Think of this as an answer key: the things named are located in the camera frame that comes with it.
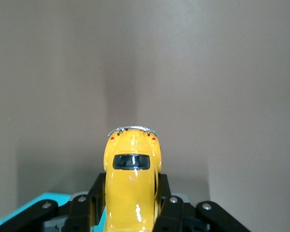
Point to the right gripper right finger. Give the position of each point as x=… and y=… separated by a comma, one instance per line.
x=171, y=217

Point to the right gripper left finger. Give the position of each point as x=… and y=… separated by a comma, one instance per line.
x=79, y=215

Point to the yellow toy beetle car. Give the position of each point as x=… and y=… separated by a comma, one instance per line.
x=130, y=193

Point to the teal plastic bin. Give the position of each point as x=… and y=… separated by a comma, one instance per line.
x=53, y=196

